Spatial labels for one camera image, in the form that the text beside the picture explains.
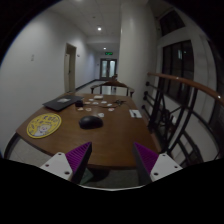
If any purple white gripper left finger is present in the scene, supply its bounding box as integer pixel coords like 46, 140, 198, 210
41, 142, 92, 184

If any white notepad with pen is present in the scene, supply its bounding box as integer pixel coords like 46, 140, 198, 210
129, 109, 142, 118

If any white card stack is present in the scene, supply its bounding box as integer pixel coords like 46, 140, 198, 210
94, 95, 103, 100

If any round yellow mouse pad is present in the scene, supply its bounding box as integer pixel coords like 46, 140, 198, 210
26, 113, 62, 139

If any black computer mouse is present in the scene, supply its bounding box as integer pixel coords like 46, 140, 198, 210
79, 116, 103, 129

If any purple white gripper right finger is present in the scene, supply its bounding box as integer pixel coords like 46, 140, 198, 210
133, 142, 182, 185

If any black laptop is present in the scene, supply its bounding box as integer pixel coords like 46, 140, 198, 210
44, 95, 82, 111

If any wooden stair handrail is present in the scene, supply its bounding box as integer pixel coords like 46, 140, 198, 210
147, 72, 224, 107

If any dark window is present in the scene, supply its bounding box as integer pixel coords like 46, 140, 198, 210
162, 40, 194, 103

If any wooden chair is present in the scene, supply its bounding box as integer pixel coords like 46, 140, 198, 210
90, 79, 135, 97

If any small black box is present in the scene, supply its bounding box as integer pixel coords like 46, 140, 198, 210
75, 100, 84, 107

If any side door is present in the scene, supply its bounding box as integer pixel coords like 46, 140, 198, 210
64, 44, 76, 92

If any double glass door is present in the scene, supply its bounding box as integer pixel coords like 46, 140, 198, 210
100, 59, 117, 80

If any black cable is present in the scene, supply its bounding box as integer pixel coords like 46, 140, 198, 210
99, 98, 128, 109

